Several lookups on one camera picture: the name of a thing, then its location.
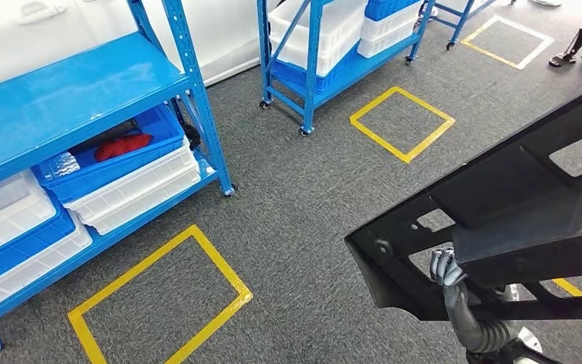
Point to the blue plastic bin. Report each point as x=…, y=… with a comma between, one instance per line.
x=331, y=75
x=30, y=238
x=391, y=7
x=160, y=130

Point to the blue metal shelf rack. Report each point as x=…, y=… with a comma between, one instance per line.
x=70, y=90

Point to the black plastic frame part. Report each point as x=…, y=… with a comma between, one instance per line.
x=522, y=226

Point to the white car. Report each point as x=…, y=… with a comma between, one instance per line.
x=220, y=30

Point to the large white plastic bin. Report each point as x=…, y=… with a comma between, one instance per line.
x=331, y=30

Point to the red cloth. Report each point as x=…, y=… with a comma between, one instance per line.
x=123, y=145

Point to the clear plastic bag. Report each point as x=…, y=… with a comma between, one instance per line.
x=65, y=166

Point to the blue wheeled shelf rack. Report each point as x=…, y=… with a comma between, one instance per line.
x=313, y=50
x=459, y=20

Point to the yellow floor tape square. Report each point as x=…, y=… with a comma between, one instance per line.
x=135, y=271

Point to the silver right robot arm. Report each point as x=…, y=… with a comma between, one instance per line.
x=492, y=336

